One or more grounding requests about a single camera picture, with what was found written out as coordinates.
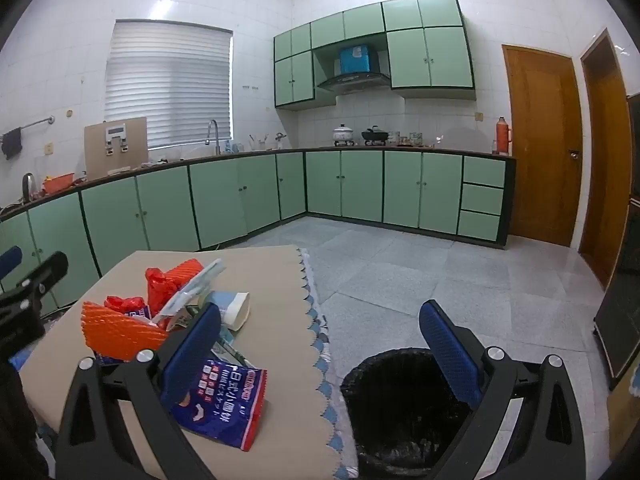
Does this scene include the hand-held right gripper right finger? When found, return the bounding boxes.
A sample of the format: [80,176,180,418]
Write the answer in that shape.
[418,299,587,480]

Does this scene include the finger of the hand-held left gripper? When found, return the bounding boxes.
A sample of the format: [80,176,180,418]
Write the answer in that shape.
[0,245,24,281]
[0,251,69,311]

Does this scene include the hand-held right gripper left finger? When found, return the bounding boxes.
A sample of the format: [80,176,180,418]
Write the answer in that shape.
[54,302,222,480]

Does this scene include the blue snack packet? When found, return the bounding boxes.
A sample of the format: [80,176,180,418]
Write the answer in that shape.
[167,355,269,453]

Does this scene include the blue and green milk carton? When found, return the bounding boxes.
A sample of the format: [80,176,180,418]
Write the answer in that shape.
[150,258,227,332]

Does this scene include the black-lined trash bin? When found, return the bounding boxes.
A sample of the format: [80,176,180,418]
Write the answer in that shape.
[340,347,506,480]

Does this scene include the red gold-printed bag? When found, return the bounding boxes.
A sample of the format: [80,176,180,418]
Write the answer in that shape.
[145,266,182,315]

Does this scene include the orange foam fruit net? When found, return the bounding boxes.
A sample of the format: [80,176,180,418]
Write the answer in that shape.
[81,301,171,363]
[165,258,207,286]

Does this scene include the person's left forearm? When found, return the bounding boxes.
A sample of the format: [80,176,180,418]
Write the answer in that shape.
[0,360,51,480]

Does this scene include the blue and white paper cup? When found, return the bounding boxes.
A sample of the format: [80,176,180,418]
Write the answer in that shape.
[209,290,251,332]

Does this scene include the red crumpled wrapper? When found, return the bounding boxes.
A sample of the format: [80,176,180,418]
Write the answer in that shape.
[104,296,147,317]

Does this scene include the orange plastic basin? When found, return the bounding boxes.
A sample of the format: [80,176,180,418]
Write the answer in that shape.
[42,173,76,196]

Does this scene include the beige table with cloth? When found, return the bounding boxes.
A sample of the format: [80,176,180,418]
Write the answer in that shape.
[17,245,361,480]

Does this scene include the dark hanging towel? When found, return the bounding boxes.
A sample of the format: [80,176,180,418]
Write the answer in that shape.
[1,128,23,160]

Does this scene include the cardboard box on counter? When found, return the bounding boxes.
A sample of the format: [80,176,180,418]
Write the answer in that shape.
[83,116,149,177]

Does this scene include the black cabinet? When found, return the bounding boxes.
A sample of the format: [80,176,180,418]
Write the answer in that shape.
[592,92,640,391]

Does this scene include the brown cardboard box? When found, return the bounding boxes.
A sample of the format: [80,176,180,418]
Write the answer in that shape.
[607,370,640,451]

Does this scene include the green base cabinets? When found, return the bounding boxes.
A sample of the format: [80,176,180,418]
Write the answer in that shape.
[0,149,516,321]

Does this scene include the orange thermos flask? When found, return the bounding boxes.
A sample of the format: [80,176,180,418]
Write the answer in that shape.
[495,116,513,156]

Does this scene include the brown wooden door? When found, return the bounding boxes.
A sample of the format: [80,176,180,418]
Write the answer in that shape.
[501,44,583,248]
[579,27,633,291]

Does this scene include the white window blind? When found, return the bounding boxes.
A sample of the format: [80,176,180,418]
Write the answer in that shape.
[104,20,234,151]

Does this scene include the dark range hood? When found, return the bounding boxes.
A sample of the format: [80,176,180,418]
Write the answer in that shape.
[316,72,392,93]

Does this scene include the blue box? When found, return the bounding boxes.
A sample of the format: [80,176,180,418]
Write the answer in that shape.
[339,45,373,76]

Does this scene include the metal towel rail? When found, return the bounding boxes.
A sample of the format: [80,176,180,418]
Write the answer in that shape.
[0,116,56,136]

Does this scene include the white plastic bracket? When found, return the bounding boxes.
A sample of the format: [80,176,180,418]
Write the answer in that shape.
[104,126,130,156]

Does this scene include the green wall cabinets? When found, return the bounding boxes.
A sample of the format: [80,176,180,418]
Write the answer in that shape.
[273,0,477,110]

